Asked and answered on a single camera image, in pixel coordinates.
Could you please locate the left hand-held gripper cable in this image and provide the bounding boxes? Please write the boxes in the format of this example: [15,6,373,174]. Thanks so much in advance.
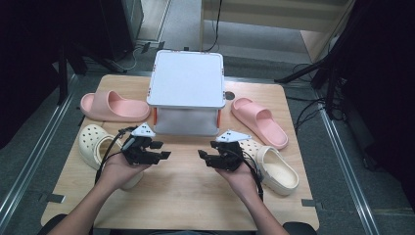
[94,125,140,185]

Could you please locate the black chair part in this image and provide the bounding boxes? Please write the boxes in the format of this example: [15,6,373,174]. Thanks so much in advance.
[282,221,317,235]
[37,213,68,235]

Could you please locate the cream clog shoe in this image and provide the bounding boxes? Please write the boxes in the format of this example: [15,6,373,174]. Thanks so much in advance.
[238,138,300,197]
[77,123,145,191]

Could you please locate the beige wooden furniture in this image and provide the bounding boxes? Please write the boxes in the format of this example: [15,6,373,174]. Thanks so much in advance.
[199,0,356,63]

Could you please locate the black floor cables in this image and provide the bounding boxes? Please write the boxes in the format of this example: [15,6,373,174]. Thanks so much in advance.
[287,63,327,131]

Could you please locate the pink slide slipper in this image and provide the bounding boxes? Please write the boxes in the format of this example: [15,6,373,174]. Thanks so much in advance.
[230,97,290,151]
[79,90,152,123]

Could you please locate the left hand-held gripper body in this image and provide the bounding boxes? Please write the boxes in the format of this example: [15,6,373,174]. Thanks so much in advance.
[120,122,158,165]

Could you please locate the person's right hand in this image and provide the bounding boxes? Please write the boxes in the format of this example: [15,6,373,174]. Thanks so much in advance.
[214,163,262,204]

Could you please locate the metal floor rail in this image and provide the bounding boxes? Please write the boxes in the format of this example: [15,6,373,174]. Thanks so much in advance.
[0,74,79,224]
[317,107,381,235]

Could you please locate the black hanging cable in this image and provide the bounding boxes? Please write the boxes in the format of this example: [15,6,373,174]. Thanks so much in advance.
[202,0,223,53]

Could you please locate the white floor cable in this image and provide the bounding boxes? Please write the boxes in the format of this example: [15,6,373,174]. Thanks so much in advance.
[114,45,145,73]

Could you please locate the hand-held gripper cable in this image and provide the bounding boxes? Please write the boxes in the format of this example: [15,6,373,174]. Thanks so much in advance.
[94,125,140,185]
[228,148,265,202]

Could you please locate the right hand-held gripper cable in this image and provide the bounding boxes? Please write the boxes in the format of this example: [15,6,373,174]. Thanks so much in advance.
[228,148,265,202]

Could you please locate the grey tape piece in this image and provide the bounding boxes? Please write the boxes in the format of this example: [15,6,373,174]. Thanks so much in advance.
[300,198,324,211]
[38,193,67,204]

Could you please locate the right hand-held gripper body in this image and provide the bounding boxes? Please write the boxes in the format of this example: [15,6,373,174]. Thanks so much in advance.
[208,129,253,171]

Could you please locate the white shoe rack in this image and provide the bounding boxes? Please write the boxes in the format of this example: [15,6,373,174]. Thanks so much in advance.
[146,49,227,137]

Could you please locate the dark cabinet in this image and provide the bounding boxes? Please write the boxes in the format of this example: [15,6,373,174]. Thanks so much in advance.
[97,0,145,62]

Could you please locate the black metal stand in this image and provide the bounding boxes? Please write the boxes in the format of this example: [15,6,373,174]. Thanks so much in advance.
[57,38,128,106]
[273,48,346,121]

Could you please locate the person's left hand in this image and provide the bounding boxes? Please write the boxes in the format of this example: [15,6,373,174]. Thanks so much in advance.
[97,152,151,192]

